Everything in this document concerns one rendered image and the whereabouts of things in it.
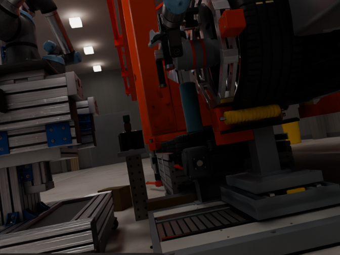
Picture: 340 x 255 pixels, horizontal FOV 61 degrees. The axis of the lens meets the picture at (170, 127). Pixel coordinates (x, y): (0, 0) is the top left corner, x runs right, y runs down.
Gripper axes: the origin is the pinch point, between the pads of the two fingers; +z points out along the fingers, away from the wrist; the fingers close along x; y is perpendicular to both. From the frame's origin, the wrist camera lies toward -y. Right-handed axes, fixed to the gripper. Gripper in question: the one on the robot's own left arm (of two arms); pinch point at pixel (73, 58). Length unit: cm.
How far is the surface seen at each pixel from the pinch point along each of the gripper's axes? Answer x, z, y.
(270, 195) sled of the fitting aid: 124, -88, 92
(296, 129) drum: 313, 543, 42
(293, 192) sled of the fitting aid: 133, -87, 91
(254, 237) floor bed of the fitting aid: 115, -105, 103
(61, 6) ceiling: -439, 814, -486
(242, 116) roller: 116, -80, 60
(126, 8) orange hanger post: 1, 153, -113
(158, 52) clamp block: 77, -59, 21
